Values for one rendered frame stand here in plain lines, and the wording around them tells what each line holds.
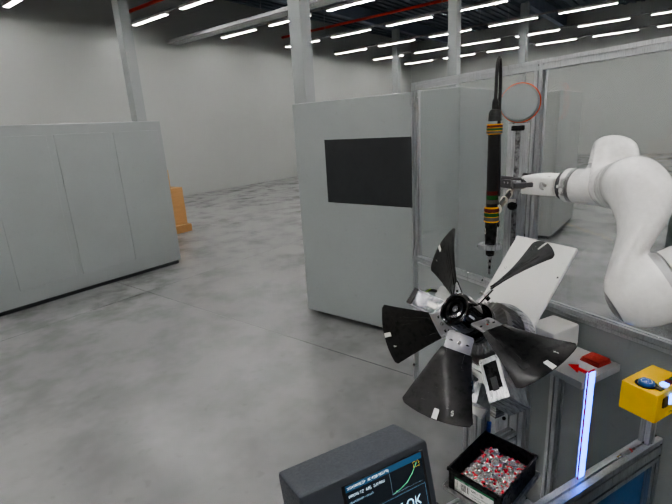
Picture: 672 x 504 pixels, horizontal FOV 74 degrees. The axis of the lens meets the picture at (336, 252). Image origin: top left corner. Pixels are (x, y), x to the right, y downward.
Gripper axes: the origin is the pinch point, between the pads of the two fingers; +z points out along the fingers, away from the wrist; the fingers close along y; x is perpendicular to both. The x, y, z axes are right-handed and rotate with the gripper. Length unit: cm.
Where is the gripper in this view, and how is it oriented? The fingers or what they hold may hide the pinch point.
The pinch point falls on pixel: (515, 180)
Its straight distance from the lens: 136.4
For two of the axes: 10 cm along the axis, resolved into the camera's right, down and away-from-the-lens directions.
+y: 8.8, -1.8, 4.4
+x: -0.6, -9.6, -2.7
